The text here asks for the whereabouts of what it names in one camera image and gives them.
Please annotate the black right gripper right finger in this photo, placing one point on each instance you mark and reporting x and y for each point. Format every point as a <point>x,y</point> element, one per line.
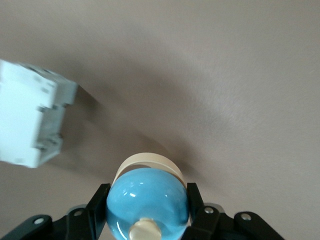
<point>220,227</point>

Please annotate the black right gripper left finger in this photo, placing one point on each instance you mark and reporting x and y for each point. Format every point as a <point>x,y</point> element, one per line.
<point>75,225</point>

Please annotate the light blue call bell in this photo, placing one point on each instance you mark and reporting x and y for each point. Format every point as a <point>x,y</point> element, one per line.
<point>147,195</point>

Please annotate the white circuit breaker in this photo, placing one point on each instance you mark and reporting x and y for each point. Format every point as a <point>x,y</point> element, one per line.
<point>25,112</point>

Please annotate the brown table cover mat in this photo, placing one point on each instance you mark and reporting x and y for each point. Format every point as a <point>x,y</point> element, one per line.
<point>200,75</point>

